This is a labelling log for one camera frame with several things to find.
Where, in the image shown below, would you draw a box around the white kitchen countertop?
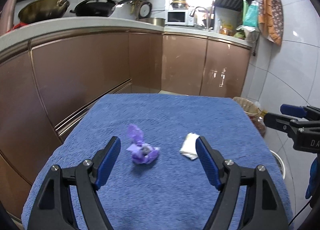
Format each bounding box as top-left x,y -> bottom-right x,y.
0,17 -> 253,57

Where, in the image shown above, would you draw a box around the steel faucet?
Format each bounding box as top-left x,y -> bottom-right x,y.
190,6 -> 213,30

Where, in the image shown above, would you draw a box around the white trash bin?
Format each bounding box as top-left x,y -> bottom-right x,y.
270,149 -> 287,179

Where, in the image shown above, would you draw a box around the white tissue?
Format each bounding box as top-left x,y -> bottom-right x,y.
179,132 -> 200,161

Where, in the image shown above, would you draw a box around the orange floral apron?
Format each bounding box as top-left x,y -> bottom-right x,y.
257,0 -> 284,45

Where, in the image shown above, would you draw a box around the round clock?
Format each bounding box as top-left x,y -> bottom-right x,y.
136,0 -> 152,19

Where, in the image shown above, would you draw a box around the green vegetables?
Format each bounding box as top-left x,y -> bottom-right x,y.
234,25 -> 247,39

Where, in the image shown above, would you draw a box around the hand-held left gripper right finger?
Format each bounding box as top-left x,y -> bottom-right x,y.
195,136 -> 293,230

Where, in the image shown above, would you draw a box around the beige trash bin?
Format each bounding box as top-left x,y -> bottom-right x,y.
232,97 -> 262,123

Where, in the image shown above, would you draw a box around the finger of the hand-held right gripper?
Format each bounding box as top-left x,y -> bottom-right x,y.
264,112 -> 304,133
280,104 -> 320,122

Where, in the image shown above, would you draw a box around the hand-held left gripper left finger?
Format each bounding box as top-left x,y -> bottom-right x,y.
27,136 -> 122,230

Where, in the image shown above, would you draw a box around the white microwave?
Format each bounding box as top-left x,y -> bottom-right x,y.
166,10 -> 195,27

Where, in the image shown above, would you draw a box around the steel bowl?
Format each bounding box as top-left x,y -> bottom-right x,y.
139,17 -> 166,27

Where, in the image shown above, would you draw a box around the purple wrapper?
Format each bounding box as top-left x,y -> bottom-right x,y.
126,124 -> 160,165

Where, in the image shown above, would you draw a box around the cooking oil bottle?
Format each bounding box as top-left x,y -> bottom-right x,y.
252,110 -> 268,137

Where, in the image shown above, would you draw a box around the glass lidded pot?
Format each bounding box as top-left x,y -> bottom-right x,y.
171,0 -> 189,10

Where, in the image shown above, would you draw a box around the person's right hand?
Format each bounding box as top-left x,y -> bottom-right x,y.
305,157 -> 320,199

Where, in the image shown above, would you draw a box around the steel wok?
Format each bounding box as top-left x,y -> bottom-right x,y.
18,0 -> 102,24

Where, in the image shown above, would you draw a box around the orange food packet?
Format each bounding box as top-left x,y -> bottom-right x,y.
220,21 -> 235,36

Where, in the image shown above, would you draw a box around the pink cylinder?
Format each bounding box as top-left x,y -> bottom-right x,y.
0,0 -> 17,35

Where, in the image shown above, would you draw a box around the black frying pan with lid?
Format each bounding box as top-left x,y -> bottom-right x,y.
70,0 -> 140,18

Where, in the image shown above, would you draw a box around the brown kitchen cabinet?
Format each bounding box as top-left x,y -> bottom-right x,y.
0,26 -> 252,220

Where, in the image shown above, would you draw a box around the green plastic bag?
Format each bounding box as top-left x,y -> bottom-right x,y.
243,0 -> 259,28

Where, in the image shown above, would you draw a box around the blue towel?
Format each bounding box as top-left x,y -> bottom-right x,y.
21,94 -> 294,230

